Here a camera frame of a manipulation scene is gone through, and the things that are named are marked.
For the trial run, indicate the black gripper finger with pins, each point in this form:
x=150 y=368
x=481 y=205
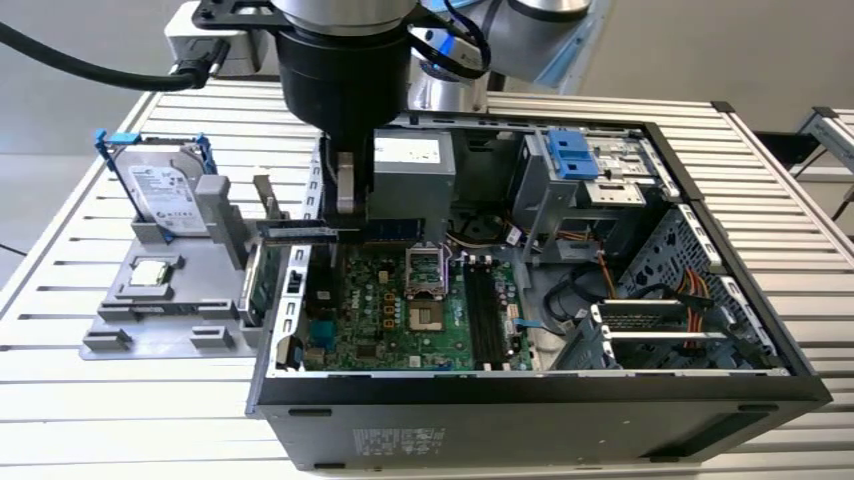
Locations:
x=348 y=185

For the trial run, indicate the RAM stick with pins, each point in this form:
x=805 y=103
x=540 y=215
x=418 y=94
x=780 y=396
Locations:
x=394 y=231
x=181 y=308

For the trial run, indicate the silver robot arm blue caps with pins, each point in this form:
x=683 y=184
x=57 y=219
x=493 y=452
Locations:
x=334 y=12

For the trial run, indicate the grey power supply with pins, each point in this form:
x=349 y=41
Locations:
x=414 y=190

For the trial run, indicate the round black speaker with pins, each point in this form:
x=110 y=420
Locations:
x=484 y=230

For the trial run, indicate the green graphics card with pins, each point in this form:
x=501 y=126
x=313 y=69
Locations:
x=268 y=280

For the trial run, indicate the thin locking lever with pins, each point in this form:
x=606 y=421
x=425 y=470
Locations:
x=446 y=275

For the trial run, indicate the green motherboard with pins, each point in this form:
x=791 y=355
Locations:
x=361 y=320

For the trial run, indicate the hard disk in blue carrier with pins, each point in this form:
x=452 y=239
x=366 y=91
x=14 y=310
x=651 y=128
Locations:
x=163 y=195

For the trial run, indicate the CPU socket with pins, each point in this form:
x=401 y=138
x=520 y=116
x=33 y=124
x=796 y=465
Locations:
x=428 y=316

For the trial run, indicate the grey parts rack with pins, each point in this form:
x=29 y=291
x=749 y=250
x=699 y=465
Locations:
x=201 y=280

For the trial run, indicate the blue expansion slot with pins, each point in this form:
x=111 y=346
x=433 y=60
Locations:
x=322 y=334

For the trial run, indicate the blue plastic drive latch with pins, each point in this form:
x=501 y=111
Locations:
x=570 y=155

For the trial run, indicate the silver CPU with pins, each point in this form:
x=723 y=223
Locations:
x=149 y=272

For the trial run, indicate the grey metal disk bay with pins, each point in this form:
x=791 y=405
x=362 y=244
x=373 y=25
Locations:
x=581 y=350

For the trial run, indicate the black PC case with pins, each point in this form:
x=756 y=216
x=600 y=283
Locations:
x=468 y=430

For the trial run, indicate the metal slat side table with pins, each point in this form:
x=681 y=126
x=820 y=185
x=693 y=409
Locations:
x=835 y=130

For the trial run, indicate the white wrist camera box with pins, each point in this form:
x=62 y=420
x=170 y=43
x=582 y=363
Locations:
x=234 y=50

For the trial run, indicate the small white wrist camera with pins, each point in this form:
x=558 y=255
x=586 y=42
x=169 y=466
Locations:
x=461 y=57

